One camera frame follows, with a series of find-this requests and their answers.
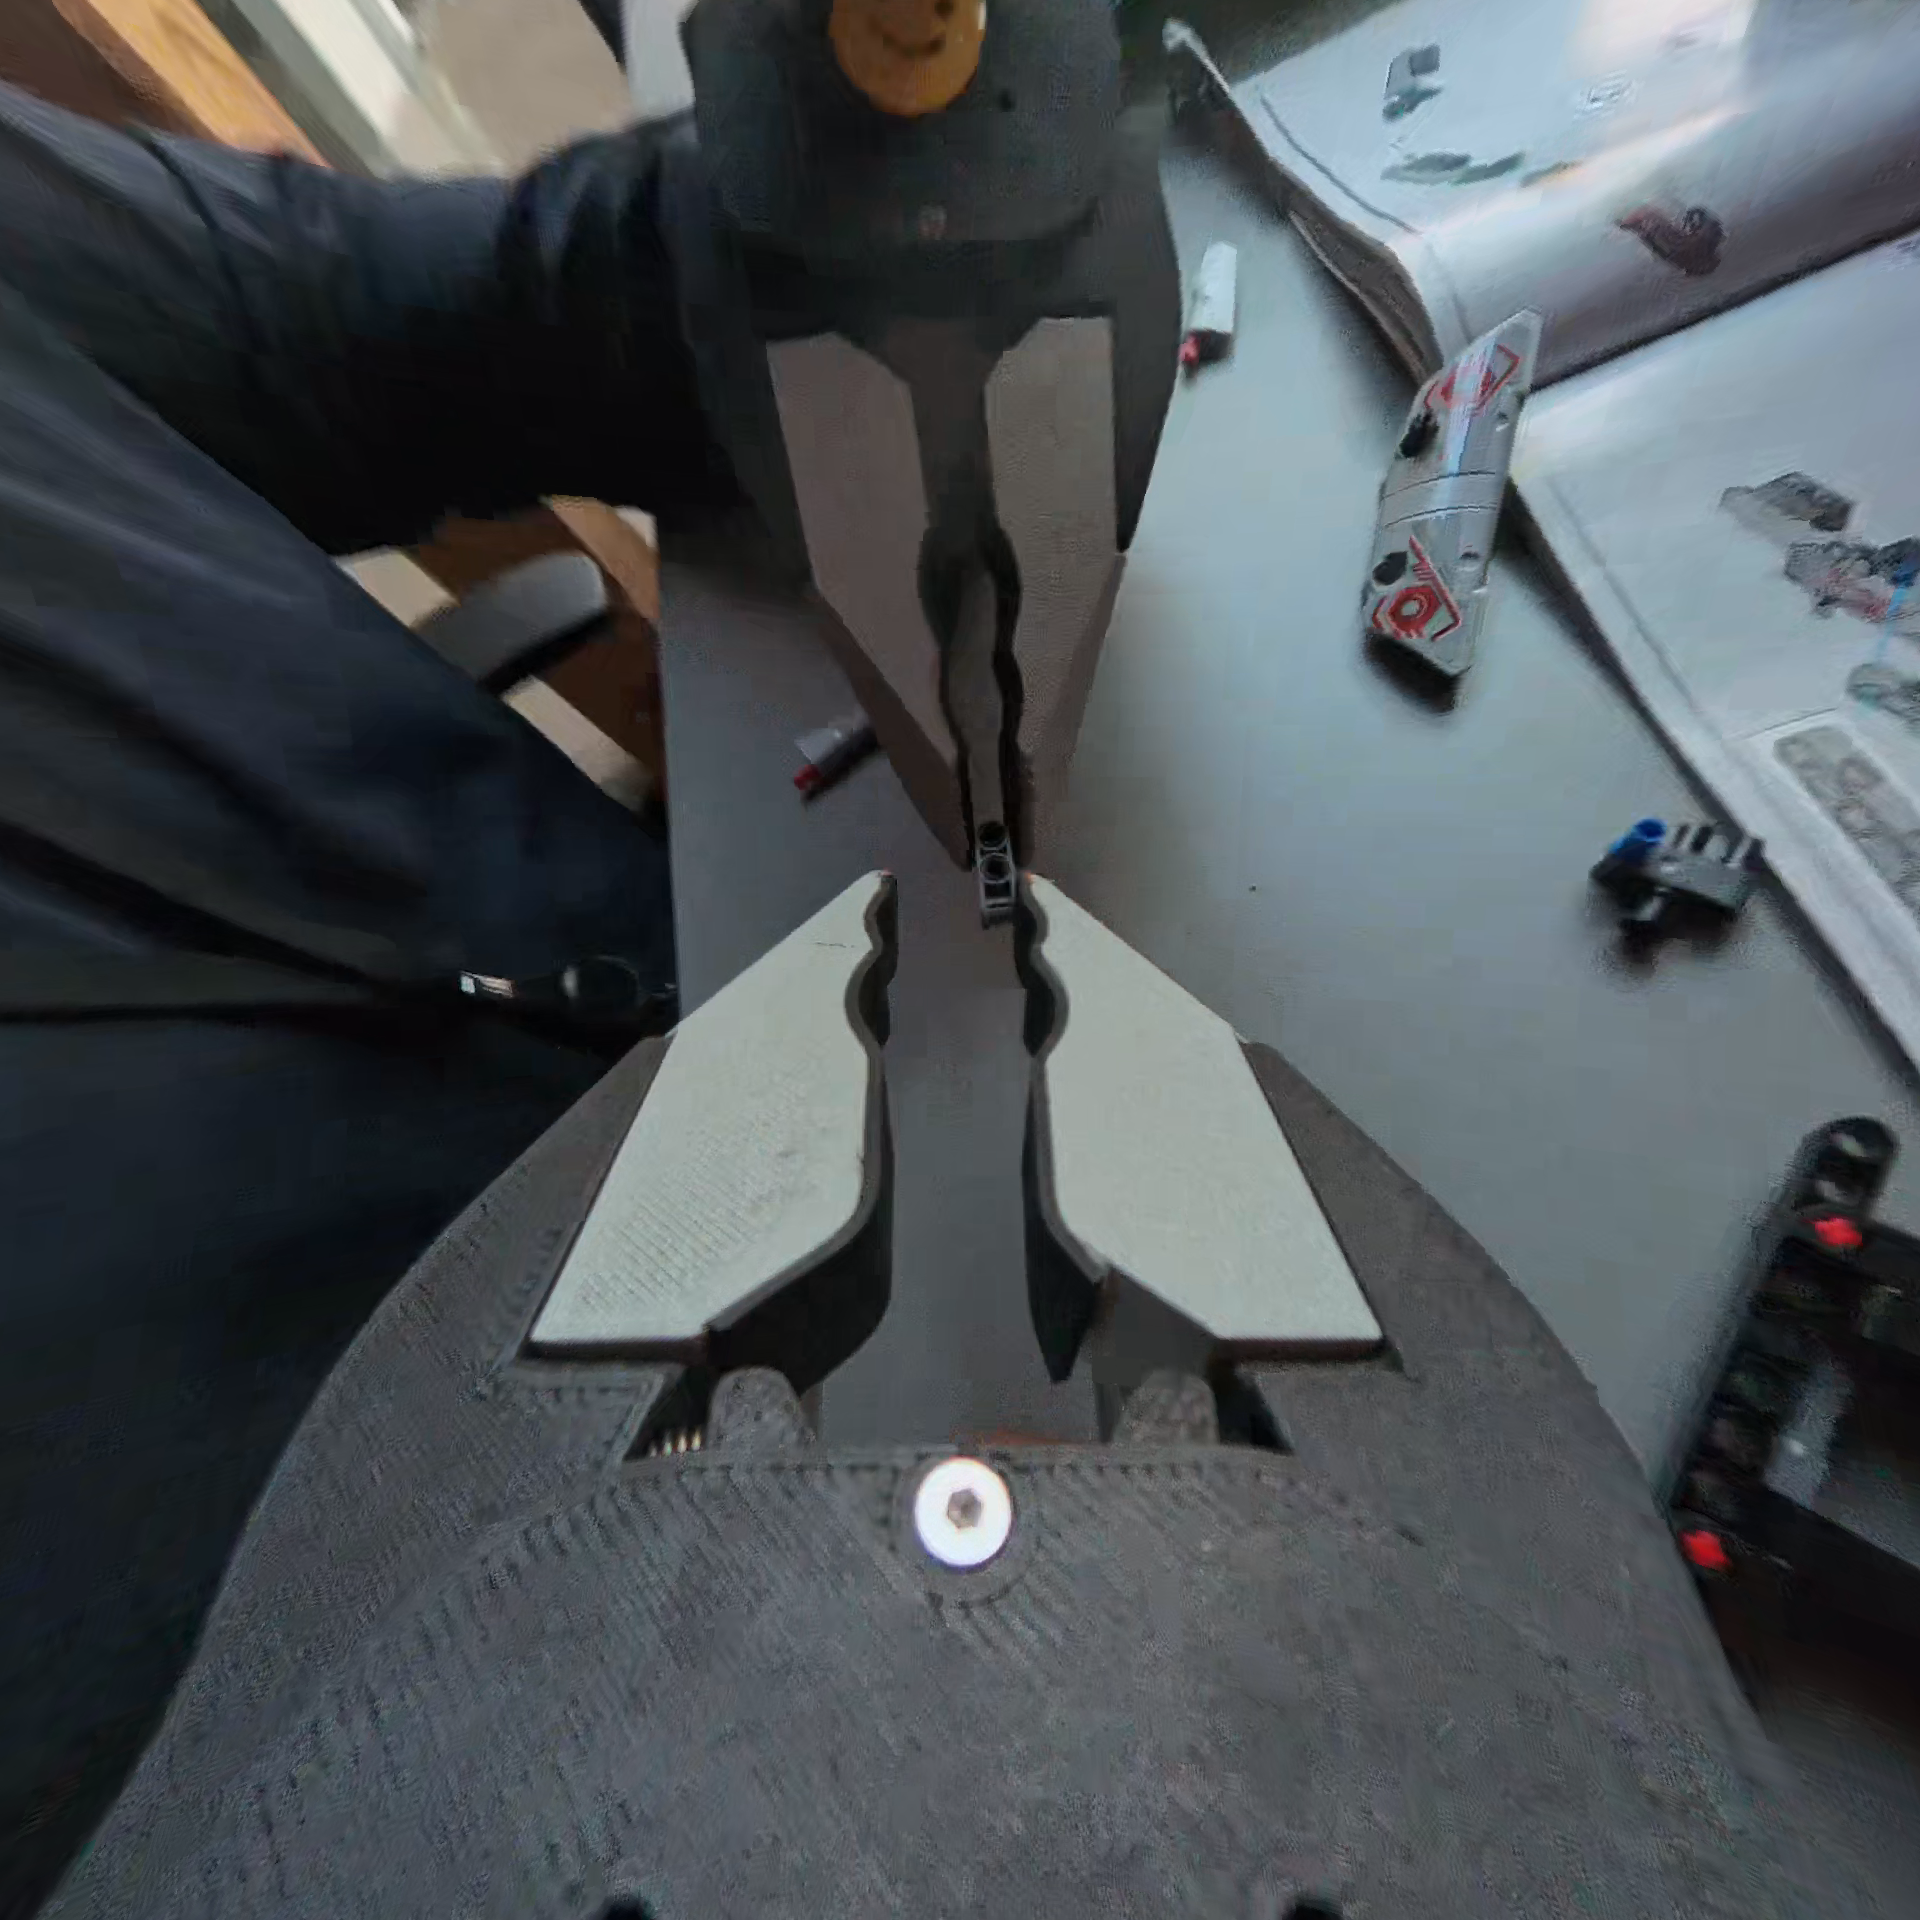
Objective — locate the black lego frame red pins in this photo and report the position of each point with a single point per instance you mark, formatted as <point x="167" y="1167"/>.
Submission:
<point x="1800" y="1351"/>

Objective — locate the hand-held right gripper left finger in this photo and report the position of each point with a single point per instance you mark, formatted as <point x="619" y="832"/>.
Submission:
<point x="735" y="1154"/>

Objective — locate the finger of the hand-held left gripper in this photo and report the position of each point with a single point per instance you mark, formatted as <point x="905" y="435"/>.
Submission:
<point x="862" y="524"/>
<point x="1068" y="524"/>

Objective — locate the wooden board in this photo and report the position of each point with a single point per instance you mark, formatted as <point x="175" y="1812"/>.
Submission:
<point x="164" y="69"/>

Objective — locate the person's dark clothed torso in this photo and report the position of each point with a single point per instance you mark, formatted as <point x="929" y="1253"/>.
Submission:
<point x="224" y="900"/>

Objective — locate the person's left forearm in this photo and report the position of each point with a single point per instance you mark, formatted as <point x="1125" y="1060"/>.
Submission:
<point x="374" y="330"/>

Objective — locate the wooden chair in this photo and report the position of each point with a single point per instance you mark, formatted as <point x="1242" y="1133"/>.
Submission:
<point x="600" y="540"/>

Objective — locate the dark grey lego piece red pin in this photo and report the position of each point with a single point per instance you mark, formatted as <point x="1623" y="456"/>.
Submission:
<point x="833" y="750"/>

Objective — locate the lego instruction booklet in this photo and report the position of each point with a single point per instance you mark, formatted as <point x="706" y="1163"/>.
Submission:
<point x="1650" y="450"/>

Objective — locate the black lego assembly blue pin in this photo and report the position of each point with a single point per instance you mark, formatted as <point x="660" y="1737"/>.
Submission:
<point x="1695" y="884"/>

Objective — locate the black lego connector piece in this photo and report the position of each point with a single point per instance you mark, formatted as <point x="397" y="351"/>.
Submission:
<point x="994" y="872"/>

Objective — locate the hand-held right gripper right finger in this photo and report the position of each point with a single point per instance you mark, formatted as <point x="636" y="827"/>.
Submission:
<point x="1185" y="1184"/>

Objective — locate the light grey lego beam red pin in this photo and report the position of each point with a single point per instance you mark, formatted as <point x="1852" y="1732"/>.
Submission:
<point x="1213" y="301"/>

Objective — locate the black zipper pull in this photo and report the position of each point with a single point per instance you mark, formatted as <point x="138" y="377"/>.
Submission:
<point x="593" y="987"/>

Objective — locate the silver lego panel red sticker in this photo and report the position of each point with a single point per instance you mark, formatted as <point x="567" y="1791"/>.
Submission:
<point x="1440" y="511"/>

